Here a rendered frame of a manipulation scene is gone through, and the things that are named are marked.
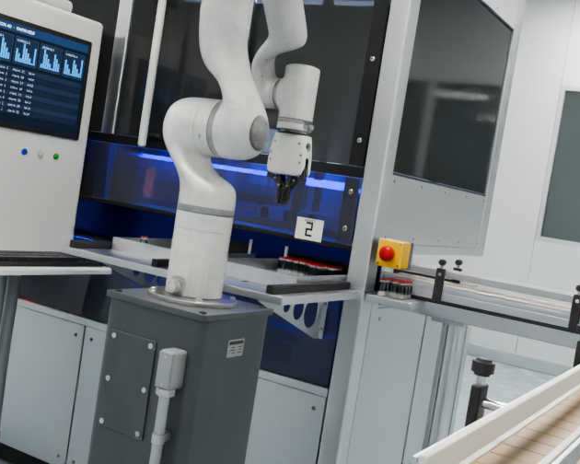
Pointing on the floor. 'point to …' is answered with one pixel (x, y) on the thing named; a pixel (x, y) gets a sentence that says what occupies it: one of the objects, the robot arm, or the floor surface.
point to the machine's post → (369, 229)
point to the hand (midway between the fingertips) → (283, 196)
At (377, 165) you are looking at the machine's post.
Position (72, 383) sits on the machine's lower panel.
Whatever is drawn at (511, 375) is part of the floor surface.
